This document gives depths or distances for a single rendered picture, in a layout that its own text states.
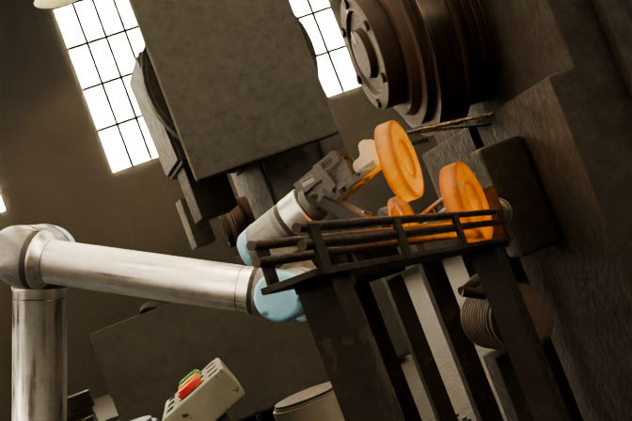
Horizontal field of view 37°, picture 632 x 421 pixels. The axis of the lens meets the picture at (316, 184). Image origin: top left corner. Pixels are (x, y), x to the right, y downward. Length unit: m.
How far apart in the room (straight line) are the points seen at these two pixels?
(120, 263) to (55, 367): 0.34
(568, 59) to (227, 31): 3.25
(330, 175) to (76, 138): 10.67
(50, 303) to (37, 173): 10.38
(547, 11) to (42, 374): 1.23
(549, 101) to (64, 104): 10.90
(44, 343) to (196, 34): 3.07
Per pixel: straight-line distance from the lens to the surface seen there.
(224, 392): 1.31
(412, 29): 2.05
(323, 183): 1.79
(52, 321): 2.01
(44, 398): 2.03
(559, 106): 1.80
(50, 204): 12.29
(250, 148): 4.76
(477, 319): 1.84
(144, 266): 1.76
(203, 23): 4.90
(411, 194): 1.71
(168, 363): 4.44
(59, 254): 1.83
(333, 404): 1.44
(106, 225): 12.19
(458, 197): 1.64
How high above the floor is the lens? 0.72
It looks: 4 degrees up
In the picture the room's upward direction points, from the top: 21 degrees counter-clockwise
